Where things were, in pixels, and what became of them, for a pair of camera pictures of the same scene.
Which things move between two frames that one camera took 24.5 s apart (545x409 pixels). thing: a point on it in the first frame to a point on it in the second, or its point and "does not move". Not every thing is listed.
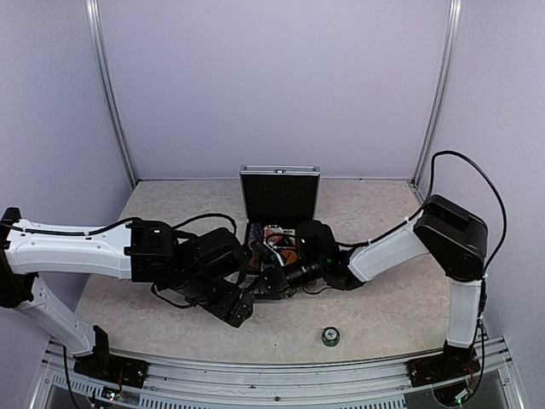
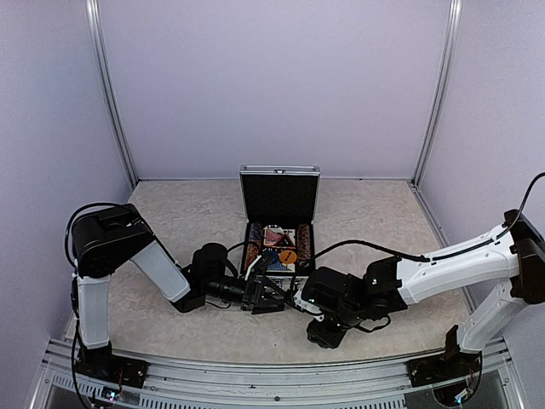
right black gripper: x=277 y=289 to x=329 y=339
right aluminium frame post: x=450 y=54 does not move
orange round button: x=289 y=256 does not move
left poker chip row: x=255 y=237 does not move
